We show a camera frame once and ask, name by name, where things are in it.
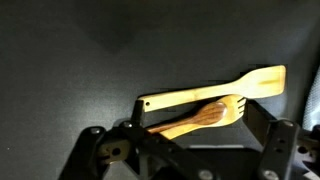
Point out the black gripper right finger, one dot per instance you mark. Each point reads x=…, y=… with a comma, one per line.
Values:
x=256, y=123

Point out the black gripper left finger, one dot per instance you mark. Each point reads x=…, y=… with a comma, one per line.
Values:
x=137, y=113

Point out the light wooden spatula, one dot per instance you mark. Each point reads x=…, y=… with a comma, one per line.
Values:
x=213, y=90

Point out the two-tone wooden fork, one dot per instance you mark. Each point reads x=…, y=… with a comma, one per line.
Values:
x=206, y=115

